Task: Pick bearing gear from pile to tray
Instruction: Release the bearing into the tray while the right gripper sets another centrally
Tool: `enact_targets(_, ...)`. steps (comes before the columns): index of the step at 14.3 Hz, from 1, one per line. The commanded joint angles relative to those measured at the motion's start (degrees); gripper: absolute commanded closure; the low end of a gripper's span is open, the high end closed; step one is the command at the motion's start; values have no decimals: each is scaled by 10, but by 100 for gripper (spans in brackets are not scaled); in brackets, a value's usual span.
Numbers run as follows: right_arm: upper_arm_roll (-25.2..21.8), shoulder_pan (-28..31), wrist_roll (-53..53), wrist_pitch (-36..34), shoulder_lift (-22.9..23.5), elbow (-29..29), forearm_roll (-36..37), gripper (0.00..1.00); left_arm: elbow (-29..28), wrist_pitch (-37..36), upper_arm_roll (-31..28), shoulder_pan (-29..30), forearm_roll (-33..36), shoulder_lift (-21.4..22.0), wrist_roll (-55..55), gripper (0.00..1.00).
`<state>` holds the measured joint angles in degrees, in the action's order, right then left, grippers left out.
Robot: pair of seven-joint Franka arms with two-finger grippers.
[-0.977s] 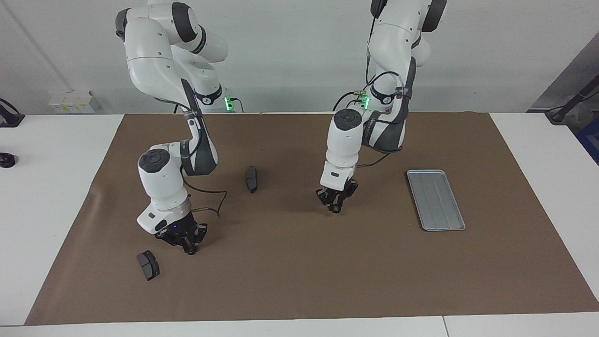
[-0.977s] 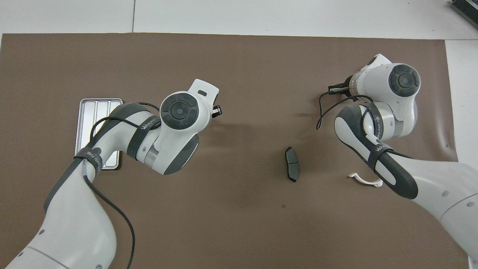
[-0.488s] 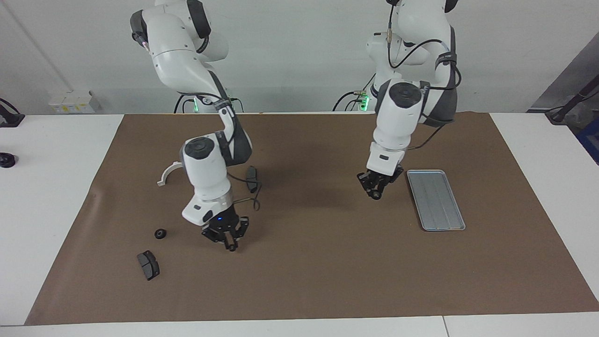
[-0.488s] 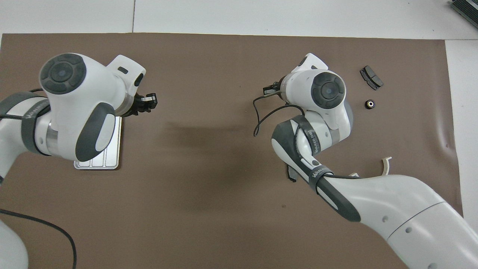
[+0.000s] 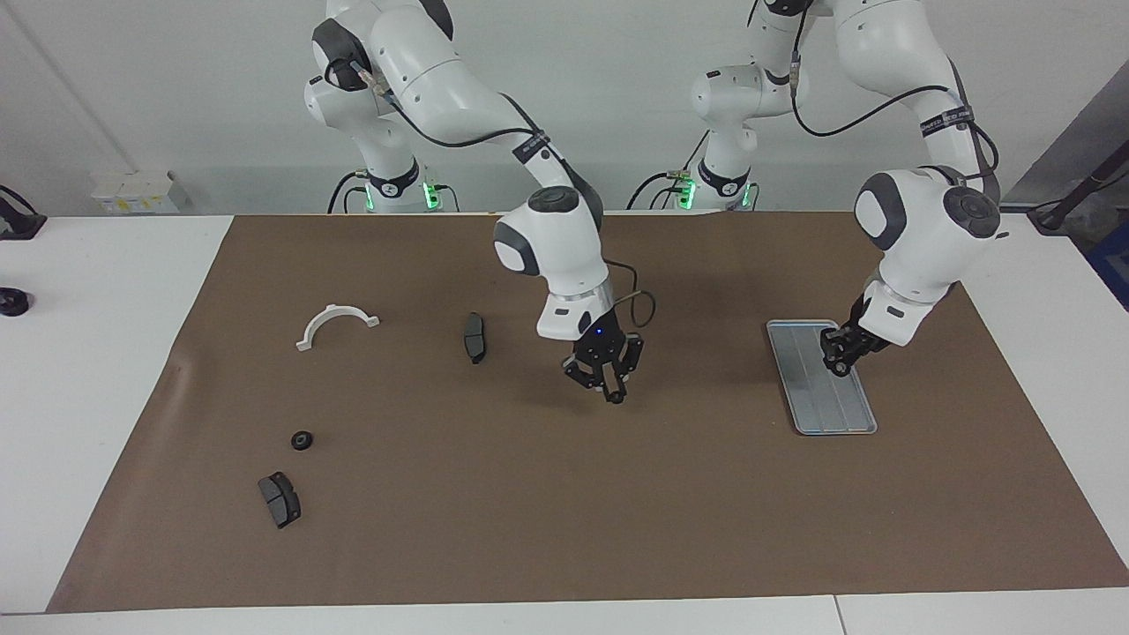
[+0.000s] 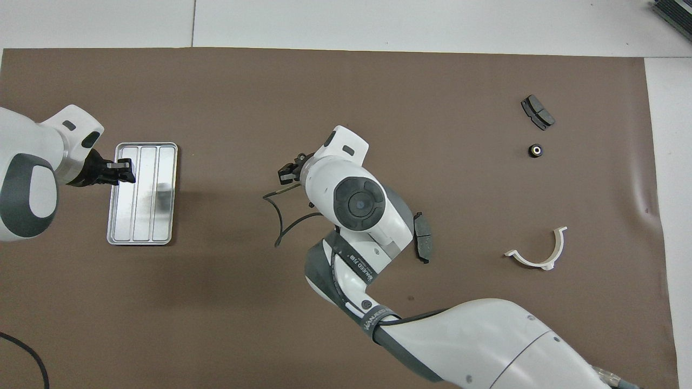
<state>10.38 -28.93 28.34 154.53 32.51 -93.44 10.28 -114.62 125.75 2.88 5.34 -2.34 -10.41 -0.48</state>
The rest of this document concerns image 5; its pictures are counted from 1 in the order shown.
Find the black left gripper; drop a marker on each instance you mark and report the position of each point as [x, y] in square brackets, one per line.
[860, 331]

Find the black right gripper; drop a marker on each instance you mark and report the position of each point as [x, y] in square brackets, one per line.
[600, 335]

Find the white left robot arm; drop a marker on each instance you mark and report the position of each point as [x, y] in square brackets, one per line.
[926, 229]

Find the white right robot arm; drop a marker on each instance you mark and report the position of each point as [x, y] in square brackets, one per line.
[441, 79]

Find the silver metal tray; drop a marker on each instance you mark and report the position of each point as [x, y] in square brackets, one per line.
[829, 410]

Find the brown table mat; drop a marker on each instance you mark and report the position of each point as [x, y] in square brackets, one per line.
[600, 494]

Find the grey brake pad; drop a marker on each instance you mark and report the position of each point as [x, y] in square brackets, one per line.
[474, 337]
[280, 500]

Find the blue box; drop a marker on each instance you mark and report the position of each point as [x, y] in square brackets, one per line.
[1113, 265]

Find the black stand leg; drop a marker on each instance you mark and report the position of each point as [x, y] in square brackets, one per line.
[1080, 190]

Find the black round knob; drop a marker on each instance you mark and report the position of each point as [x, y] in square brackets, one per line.
[12, 302]

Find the white curved plastic bracket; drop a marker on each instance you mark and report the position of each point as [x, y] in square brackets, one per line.
[335, 310]

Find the black clamp mount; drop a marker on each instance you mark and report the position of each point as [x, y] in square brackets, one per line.
[16, 225]

